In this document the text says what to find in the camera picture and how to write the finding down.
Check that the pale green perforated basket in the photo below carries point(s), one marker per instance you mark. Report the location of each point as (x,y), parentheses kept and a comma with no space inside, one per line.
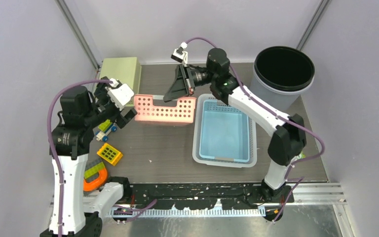
(125,69)

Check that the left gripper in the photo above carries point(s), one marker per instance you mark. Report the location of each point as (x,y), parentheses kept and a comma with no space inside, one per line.
(102,93)

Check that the yellow grid toy block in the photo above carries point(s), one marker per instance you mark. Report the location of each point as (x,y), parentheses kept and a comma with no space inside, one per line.
(110,154)

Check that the toy car with blue wheels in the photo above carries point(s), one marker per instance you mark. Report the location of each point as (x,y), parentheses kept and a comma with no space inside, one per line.
(105,129)

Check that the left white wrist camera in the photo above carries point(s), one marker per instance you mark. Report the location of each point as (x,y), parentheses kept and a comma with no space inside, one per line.
(120,94)

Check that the black grey round bin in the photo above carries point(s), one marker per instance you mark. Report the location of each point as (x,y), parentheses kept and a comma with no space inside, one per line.
(280,75)

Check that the slotted cable duct rail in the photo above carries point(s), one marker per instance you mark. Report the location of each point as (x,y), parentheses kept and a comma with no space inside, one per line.
(186,212)

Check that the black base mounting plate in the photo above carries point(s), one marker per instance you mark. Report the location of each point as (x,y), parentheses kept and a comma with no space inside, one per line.
(201,196)

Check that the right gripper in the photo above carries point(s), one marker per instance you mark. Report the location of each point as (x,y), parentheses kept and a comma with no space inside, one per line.
(182,85)

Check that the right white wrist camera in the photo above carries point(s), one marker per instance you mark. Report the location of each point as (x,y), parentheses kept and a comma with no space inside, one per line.
(180,54)

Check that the pink perforated basket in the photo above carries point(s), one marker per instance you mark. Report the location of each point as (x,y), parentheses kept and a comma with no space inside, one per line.
(148,112)

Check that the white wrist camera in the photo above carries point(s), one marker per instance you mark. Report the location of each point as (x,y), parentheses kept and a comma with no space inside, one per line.
(180,54)
(120,94)

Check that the light blue basket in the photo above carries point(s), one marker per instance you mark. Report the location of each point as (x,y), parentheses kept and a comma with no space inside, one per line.
(224,133)

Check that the grey outer basket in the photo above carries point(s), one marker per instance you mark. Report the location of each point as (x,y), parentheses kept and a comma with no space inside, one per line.
(221,162)

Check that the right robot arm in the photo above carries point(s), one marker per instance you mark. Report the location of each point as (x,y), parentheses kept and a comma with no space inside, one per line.
(287,137)

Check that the orange curved toy piece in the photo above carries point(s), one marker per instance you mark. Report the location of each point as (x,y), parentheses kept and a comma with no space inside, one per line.
(98,182)

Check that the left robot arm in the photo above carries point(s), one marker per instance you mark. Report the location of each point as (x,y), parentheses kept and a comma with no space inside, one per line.
(72,116)

